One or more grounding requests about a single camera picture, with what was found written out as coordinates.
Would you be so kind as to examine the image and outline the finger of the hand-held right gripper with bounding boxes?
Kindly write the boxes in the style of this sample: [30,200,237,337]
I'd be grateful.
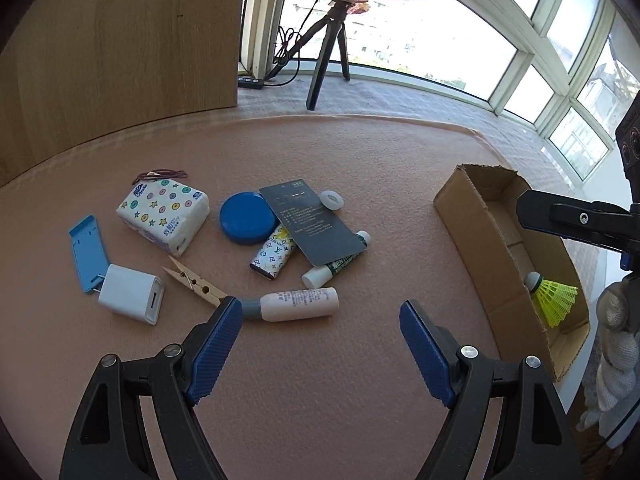
[517,190,640,253]

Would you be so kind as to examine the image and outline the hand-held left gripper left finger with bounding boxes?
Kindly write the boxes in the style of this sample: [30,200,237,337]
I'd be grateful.
[59,296,244,480]

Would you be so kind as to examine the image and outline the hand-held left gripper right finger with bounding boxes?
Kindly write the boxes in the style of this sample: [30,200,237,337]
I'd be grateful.
[398,299,586,480]

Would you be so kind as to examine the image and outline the wooden clothespin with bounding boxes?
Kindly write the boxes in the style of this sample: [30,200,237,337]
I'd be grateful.
[161,255,228,308]

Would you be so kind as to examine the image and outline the cardboard box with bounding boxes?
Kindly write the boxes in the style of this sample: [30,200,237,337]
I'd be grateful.
[433,163,592,382]

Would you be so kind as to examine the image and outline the white bottle with grey cap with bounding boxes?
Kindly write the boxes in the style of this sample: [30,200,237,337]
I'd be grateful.
[235,287,340,322]

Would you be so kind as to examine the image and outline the white charger plug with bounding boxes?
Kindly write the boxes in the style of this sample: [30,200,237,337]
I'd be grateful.
[97,264,165,327]

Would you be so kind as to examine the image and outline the patterned lighter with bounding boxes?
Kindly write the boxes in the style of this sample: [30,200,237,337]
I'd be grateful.
[249,225,297,281]

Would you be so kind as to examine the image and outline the green-labelled white tube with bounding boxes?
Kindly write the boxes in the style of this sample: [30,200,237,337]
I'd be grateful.
[301,230,372,290]

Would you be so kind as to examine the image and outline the blue round lid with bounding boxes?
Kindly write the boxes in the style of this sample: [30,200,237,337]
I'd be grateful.
[219,192,281,246]

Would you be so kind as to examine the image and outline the star-print tissue pack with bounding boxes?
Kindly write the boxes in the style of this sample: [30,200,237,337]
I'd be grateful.
[116,178,210,258]

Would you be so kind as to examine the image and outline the blue phone stand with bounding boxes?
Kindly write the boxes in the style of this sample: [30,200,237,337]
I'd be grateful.
[68,215,111,295]

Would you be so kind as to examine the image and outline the grey and yellow card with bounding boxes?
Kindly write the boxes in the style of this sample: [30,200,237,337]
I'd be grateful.
[259,177,368,267]

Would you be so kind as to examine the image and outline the person's right hand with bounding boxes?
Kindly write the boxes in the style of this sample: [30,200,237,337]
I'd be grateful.
[579,272,640,448]

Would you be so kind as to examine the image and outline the yellow shuttlecock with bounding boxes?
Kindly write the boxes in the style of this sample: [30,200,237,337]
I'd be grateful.
[524,271,579,329]

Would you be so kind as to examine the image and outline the pink blanket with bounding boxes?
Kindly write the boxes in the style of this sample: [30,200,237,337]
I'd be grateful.
[0,114,592,480]

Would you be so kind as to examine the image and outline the black tripod stand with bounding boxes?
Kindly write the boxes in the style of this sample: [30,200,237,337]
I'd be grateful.
[306,0,371,111]

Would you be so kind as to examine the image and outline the light wooden board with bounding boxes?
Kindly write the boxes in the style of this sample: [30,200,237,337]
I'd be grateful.
[0,0,251,188]

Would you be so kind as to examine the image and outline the black ring light cable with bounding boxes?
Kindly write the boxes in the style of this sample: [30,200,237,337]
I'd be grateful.
[272,0,332,82]

